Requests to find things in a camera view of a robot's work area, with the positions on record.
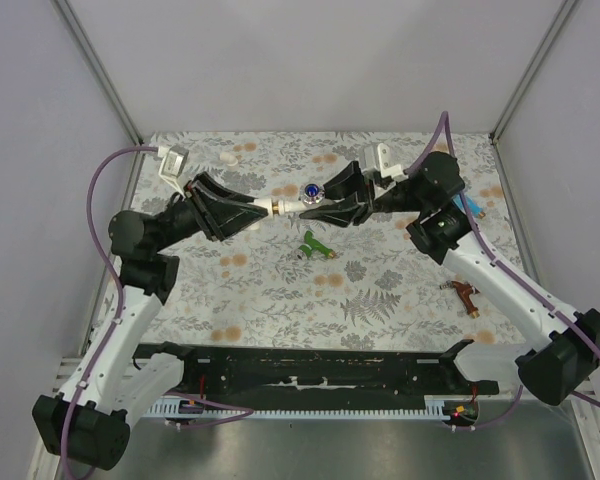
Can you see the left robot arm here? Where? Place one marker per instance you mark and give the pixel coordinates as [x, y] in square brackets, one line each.
[91, 417]

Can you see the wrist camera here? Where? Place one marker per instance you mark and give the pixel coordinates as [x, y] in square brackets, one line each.
[173, 160]
[380, 160]

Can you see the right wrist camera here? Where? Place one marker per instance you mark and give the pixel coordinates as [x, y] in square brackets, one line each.
[380, 160]

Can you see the green faucet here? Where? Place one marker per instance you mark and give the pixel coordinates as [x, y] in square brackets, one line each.
[311, 246]

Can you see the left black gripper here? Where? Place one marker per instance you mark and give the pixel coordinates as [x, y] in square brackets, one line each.
[233, 218]

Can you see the brown faucet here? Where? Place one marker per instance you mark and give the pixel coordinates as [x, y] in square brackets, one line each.
[464, 291]

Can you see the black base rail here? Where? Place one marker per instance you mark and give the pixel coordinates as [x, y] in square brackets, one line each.
[318, 380]

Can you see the white chrome faucet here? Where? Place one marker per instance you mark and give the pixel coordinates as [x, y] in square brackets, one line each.
[300, 200]

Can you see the blue faucet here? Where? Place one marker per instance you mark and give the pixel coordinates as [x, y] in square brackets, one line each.
[474, 208]

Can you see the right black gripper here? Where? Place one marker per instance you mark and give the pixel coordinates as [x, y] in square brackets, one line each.
[351, 184]

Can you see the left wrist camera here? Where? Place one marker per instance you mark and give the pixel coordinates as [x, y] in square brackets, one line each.
[173, 160]

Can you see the white pipe elbow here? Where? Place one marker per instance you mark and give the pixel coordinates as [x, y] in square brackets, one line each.
[229, 159]

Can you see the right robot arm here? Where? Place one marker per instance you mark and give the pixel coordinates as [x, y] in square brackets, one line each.
[561, 346]

